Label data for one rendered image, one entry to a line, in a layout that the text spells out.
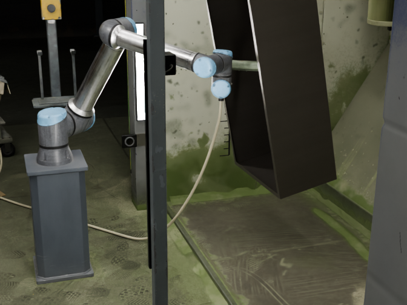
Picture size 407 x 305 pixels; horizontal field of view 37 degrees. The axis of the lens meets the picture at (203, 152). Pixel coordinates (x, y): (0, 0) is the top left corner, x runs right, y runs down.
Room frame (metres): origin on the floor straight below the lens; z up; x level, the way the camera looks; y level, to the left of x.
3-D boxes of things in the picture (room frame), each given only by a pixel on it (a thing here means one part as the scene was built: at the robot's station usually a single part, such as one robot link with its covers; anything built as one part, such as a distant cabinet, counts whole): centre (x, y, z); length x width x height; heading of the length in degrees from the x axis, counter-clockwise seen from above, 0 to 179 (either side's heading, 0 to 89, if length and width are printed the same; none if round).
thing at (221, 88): (2.83, -0.08, 1.11); 0.12 x 0.09 x 0.10; 177
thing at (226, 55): (2.81, -0.08, 1.22); 0.12 x 0.09 x 0.12; 151
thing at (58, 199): (3.10, 0.79, 0.32); 0.31 x 0.31 x 0.64; 18
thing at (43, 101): (3.82, 0.92, 0.95); 0.26 x 0.15 x 0.32; 108
